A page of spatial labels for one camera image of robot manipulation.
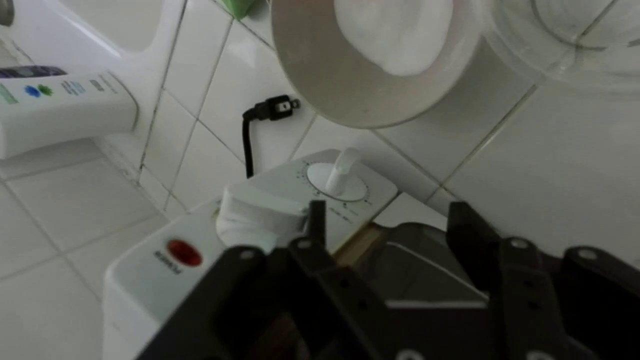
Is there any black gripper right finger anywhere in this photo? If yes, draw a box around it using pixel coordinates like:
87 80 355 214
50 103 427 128
445 203 533 314

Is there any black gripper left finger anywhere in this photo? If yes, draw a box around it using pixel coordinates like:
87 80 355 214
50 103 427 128
287 201 328 268

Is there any small white toaster oven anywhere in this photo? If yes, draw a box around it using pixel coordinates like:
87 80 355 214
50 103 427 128
99 147 508 360

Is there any white oven knob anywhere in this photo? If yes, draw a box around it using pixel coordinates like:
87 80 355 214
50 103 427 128
306 148 367 203

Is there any red indicator light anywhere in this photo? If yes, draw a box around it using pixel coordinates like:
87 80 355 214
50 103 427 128
165 238 202 268

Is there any green sponge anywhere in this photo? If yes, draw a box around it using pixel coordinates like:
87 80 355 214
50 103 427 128
217 0 269 21

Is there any white soap dispenser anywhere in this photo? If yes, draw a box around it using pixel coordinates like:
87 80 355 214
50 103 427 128
0 66 137 160

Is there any white sink basin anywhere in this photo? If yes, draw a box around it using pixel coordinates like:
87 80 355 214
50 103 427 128
0 0 186 83

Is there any black power cord plug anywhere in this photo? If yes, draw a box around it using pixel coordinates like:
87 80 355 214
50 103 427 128
240 94 301 179

